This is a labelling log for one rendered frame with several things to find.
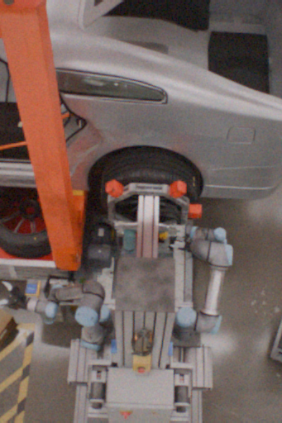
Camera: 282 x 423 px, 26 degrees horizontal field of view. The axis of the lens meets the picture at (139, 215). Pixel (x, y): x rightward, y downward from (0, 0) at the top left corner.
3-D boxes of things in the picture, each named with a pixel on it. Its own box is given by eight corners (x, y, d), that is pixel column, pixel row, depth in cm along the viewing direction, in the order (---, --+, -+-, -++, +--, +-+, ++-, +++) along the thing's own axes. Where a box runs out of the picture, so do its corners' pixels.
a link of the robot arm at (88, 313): (107, 331, 357) (104, 295, 311) (99, 354, 350) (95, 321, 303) (88, 325, 359) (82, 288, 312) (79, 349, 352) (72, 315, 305)
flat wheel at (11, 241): (67, 179, 491) (64, 162, 470) (83, 249, 458) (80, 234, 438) (-14, 195, 482) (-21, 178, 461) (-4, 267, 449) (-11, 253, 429)
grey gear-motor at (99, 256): (116, 232, 488) (115, 210, 458) (112, 279, 466) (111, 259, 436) (93, 230, 488) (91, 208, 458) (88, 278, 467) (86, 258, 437)
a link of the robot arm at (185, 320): (175, 311, 365) (177, 303, 353) (197, 316, 364) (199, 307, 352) (172, 330, 359) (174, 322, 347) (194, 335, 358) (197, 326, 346)
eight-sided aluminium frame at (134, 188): (184, 227, 434) (192, 185, 387) (184, 235, 431) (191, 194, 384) (109, 223, 435) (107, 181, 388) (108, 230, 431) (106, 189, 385)
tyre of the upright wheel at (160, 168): (191, 202, 453) (203, 149, 396) (191, 230, 441) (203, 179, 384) (103, 197, 452) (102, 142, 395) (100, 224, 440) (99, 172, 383)
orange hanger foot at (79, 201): (88, 189, 456) (86, 163, 426) (81, 251, 429) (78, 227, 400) (66, 188, 456) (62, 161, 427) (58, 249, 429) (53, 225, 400)
